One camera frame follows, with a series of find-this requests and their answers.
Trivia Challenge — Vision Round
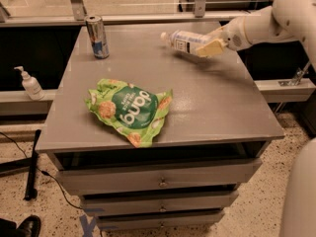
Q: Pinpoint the grey window rail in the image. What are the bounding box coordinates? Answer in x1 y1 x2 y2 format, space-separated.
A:
0 10 254 28

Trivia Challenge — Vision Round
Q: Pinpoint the top grey drawer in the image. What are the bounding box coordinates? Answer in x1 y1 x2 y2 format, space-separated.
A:
57 158 262 196

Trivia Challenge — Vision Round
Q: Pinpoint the blue plastic bottle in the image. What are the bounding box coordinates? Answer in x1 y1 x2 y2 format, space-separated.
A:
160 30 211 56

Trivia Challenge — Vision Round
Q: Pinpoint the middle grey drawer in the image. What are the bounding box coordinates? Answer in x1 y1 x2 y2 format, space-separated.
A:
81 191 238 216

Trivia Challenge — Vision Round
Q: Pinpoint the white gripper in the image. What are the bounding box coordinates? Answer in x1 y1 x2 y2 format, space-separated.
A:
196 17 252 57

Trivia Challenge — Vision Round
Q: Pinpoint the black floor cable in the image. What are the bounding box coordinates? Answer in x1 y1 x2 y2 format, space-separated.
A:
0 131 83 211

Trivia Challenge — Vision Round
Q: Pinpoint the bottom grey drawer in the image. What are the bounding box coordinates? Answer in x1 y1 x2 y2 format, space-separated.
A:
96 209 224 231

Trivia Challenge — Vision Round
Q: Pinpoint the grey drawer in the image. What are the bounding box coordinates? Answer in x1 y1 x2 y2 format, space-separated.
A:
57 158 262 196
81 191 238 216
96 209 224 231

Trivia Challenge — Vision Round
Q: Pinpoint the white pump dispenser bottle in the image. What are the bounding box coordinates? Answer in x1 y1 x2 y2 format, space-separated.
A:
15 66 44 101

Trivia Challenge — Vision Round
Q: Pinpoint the metal bracket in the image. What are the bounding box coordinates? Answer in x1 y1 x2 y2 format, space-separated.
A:
278 62 311 87

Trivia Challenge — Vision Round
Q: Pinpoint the green rice chip bag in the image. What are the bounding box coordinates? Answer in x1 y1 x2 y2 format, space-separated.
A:
85 79 173 148

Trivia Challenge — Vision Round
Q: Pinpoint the blue tape cross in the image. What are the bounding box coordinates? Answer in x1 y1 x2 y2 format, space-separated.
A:
78 207 119 237

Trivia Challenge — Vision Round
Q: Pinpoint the grey drawer cabinet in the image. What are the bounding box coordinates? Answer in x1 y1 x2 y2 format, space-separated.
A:
37 24 283 231

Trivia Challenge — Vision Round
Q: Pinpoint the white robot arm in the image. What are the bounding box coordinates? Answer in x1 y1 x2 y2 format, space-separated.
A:
197 0 316 237

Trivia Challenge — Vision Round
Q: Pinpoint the silver blue drink can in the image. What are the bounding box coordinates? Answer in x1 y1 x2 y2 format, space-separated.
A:
85 16 110 59

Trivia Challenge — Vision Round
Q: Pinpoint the black metal stand leg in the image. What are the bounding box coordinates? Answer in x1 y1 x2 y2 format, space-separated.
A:
0 129 40 201

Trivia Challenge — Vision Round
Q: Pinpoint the black shoe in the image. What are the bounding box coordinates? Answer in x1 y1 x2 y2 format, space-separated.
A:
0 215 41 237

